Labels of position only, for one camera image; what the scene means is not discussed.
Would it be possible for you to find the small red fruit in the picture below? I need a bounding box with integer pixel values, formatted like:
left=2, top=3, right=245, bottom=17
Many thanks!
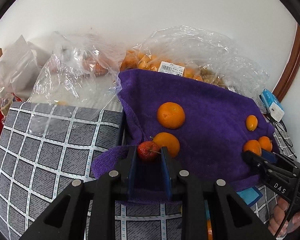
left=137, top=141, right=160, bottom=161

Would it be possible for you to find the small orange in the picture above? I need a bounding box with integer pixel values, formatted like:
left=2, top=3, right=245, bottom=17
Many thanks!
left=157, top=102, right=186, bottom=129
left=258, top=136, right=273, bottom=152

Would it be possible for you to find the large orange with stem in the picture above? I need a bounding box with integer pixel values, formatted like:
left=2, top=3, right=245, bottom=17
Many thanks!
left=243, top=140, right=262, bottom=156

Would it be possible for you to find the right hand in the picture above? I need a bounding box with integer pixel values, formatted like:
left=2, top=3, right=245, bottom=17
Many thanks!
left=267, top=195, right=300, bottom=238

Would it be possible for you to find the yellow-orange kumquat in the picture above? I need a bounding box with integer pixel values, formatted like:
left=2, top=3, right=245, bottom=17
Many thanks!
left=245, top=115, right=258, bottom=132

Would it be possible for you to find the purple towel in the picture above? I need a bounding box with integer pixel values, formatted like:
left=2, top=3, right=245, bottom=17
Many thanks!
left=91, top=69, right=274, bottom=191

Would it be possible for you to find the crumpled clear plastic bag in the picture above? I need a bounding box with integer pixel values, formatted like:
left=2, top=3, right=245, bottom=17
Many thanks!
left=213, top=55, right=269, bottom=103

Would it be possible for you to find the orange under gripper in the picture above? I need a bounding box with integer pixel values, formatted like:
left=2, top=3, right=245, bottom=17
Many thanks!
left=207, top=219, right=213, bottom=240

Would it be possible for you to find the clear bag of oranges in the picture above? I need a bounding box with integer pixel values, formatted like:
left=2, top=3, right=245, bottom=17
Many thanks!
left=120, top=25, right=233, bottom=88

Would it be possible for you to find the clear plastic bag left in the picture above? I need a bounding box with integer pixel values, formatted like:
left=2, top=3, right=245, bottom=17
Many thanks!
left=28, top=31, right=126, bottom=109

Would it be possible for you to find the white plastic bag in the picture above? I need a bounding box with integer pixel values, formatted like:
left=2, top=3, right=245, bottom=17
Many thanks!
left=0, top=35, right=50, bottom=101

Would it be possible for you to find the black cable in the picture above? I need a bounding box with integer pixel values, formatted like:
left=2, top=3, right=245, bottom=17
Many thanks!
left=264, top=112, right=298, bottom=160

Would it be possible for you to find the brown wooden door frame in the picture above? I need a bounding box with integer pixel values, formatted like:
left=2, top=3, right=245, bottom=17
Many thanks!
left=273, top=24, right=300, bottom=102

